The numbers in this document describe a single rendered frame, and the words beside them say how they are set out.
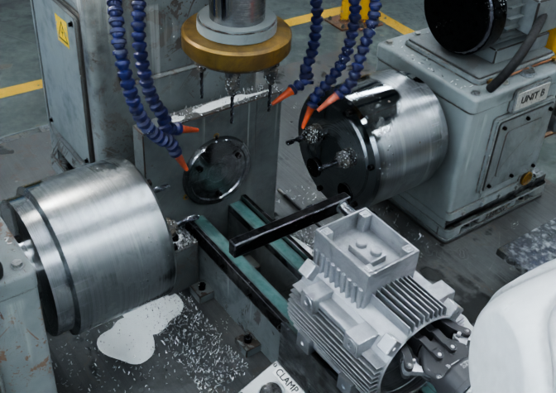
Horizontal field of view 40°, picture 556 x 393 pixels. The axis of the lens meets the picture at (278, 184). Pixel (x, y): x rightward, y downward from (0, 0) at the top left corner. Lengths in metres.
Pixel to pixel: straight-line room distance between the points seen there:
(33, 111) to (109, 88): 2.28
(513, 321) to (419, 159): 1.05
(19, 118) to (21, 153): 1.69
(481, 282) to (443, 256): 0.10
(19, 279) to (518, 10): 1.05
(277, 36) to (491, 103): 0.50
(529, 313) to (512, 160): 1.27
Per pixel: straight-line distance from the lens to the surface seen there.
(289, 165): 1.87
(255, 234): 1.30
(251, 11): 1.21
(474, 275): 1.64
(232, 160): 1.47
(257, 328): 1.39
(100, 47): 1.37
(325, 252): 1.14
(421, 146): 1.47
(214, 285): 1.48
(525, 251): 1.55
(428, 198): 1.68
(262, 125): 1.48
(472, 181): 1.65
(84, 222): 1.15
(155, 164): 1.38
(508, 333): 0.45
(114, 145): 1.48
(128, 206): 1.18
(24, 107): 3.72
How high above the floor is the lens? 1.87
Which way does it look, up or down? 37 degrees down
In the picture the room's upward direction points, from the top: 4 degrees clockwise
